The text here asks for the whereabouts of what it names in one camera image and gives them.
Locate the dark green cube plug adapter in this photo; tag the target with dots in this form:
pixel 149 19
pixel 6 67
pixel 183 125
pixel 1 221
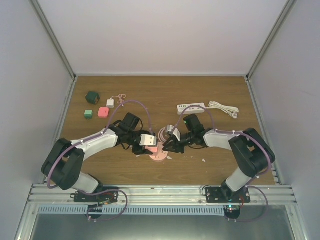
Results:
pixel 92 97

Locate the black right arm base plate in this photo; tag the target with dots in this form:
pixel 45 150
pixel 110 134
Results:
pixel 217 194

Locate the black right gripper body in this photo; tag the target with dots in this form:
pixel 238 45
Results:
pixel 181 149

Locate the aluminium front rail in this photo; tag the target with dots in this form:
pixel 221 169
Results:
pixel 170 195

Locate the white power strip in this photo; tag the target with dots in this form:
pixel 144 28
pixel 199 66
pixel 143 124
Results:
pixel 196 108

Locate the pink cube socket adapter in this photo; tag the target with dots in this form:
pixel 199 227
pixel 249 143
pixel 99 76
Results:
pixel 153 149

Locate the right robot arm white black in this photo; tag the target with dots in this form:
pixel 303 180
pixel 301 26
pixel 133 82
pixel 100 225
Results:
pixel 253 155

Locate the slotted grey cable duct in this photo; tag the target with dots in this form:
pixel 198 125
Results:
pixel 134 210

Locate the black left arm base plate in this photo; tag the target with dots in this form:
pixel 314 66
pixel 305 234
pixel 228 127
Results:
pixel 109 197

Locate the small grey white plug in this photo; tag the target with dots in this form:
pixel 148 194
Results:
pixel 110 103

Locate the pink round socket tower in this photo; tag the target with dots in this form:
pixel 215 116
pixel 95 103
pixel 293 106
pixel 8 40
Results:
pixel 159 156

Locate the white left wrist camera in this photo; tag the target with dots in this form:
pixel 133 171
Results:
pixel 148 140

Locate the red pink charger plug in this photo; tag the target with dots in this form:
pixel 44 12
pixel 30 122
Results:
pixel 103 112

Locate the light green plug adapter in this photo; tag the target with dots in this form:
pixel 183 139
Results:
pixel 88 114

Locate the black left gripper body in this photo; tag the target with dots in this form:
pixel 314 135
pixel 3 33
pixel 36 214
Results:
pixel 137 151

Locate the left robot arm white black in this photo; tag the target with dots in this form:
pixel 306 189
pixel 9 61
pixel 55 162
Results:
pixel 64 163

